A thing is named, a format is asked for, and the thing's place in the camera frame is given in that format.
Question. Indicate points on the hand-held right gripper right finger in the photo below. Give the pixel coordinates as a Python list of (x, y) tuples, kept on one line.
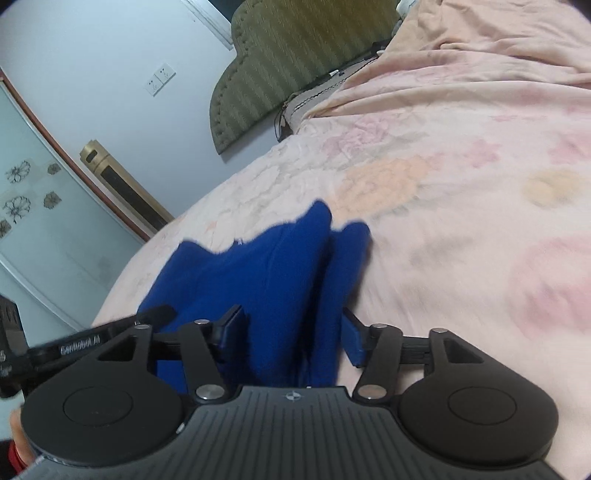
[(353, 337)]

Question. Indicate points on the grey mattress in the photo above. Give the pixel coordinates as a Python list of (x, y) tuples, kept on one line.
[(318, 92)]

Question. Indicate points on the blue knit garment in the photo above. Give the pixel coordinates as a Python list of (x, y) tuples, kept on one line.
[(277, 277)]

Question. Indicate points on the glass door with flower decals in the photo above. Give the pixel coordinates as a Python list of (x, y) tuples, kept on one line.
[(41, 221)]

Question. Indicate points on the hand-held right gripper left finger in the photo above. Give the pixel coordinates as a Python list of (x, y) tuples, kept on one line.
[(231, 334)]

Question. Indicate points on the white wall outlet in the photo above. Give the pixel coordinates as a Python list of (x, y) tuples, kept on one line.
[(160, 79)]

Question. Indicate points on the olive striped headboard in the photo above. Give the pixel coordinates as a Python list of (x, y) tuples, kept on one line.
[(286, 55)]

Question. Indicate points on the gold tower air conditioner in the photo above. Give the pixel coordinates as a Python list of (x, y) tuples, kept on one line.
[(124, 184)]

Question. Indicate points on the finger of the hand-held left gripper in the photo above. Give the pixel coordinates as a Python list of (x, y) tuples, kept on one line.
[(78, 344)]

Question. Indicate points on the pink floral blanket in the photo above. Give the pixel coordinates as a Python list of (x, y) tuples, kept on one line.
[(461, 184)]

